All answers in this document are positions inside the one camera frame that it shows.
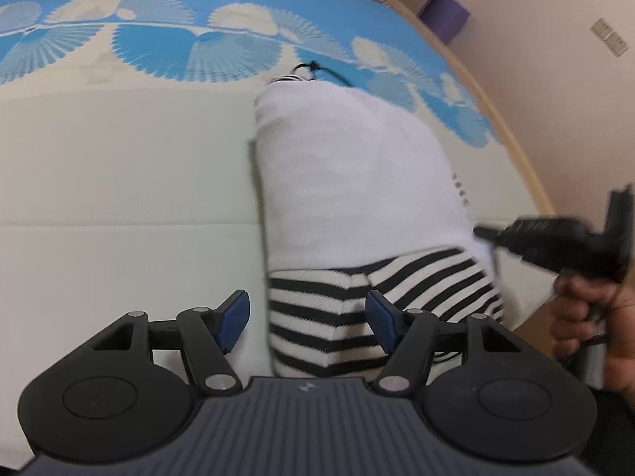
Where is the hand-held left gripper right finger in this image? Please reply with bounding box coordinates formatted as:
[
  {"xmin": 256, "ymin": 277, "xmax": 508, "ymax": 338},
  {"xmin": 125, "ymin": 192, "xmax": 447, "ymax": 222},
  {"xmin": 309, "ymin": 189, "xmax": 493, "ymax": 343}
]
[{"xmin": 365, "ymin": 290, "xmax": 523, "ymax": 395}]

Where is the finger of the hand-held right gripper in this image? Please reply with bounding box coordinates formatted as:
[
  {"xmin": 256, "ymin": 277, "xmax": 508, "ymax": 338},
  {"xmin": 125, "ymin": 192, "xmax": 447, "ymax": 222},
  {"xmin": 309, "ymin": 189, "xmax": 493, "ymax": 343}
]
[{"xmin": 473, "ymin": 218, "xmax": 537, "ymax": 259}]

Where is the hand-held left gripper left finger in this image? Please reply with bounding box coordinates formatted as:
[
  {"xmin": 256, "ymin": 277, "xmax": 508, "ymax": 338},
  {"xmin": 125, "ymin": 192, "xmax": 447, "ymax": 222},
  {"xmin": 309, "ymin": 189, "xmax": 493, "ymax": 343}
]
[{"xmin": 92, "ymin": 288, "xmax": 250, "ymax": 395}]

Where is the white garment with striped cuffs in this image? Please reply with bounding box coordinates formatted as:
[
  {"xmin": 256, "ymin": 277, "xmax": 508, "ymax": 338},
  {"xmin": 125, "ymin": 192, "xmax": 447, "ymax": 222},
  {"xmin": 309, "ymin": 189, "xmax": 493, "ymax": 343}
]
[{"xmin": 248, "ymin": 61, "xmax": 506, "ymax": 378}]

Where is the person's right hand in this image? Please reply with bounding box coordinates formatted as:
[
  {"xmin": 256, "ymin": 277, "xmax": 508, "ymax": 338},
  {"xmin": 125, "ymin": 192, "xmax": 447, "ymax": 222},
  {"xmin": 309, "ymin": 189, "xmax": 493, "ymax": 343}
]
[{"xmin": 552, "ymin": 276, "xmax": 635, "ymax": 393}]

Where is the purple box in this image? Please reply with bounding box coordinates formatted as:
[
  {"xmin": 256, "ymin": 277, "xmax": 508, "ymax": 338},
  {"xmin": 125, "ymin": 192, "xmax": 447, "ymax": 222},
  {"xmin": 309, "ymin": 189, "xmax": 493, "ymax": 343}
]
[{"xmin": 418, "ymin": 0, "xmax": 471, "ymax": 43}]

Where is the wooden bed frame edge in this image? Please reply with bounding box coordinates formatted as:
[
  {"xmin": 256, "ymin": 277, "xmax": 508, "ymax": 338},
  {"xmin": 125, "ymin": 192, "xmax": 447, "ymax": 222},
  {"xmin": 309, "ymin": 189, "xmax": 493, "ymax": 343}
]
[{"xmin": 390, "ymin": 0, "xmax": 555, "ymax": 215}]

